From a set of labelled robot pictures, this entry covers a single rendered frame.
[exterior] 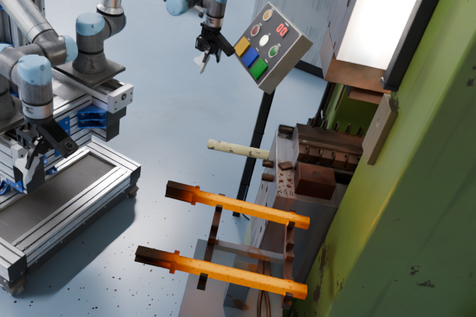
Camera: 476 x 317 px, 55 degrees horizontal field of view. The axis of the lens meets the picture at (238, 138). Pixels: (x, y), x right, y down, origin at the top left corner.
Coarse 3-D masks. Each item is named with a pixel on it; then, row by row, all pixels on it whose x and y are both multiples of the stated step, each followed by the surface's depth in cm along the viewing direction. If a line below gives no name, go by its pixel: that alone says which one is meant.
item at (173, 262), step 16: (144, 256) 110; (160, 256) 110; (176, 256) 111; (192, 272) 111; (208, 272) 110; (224, 272) 111; (240, 272) 111; (256, 288) 111; (272, 288) 110; (288, 288) 110; (304, 288) 111
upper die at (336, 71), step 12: (324, 36) 148; (324, 48) 144; (324, 60) 141; (336, 60) 132; (324, 72) 137; (336, 72) 134; (348, 72) 134; (360, 72) 134; (372, 72) 133; (384, 72) 133; (348, 84) 136; (360, 84) 136; (372, 84) 136
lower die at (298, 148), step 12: (300, 132) 163; (312, 132) 164; (324, 132) 167; (300, 144) 156; (312, 144) 156; (348, 144) 160; (360, 144) 164; (300, 156) 153; (312, 156) 153; (324, 156) 153; (336, 156) 155; (348, 168) 155
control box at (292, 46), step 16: (256, 16) 207; (272, 16) 199; (272, 32) 195; (288, 32) 187; (256, 48) 199; (288, 48) 184; (304, 48) 185; (272, 64) 187; (288, 64) 188; (256, 80) 191; (272, 80) 190
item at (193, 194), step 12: (168, 180) 131; (168, 192) 132; (180, 192) 131; (192, 192) 129; (204, 192) 132; (192, 204) 131; (228, 204) 130; (240, 204) 130; (252, 204) 131; (264, 216) 130; (276, 216) 129; (288, 216) 130; (300, 216) 131
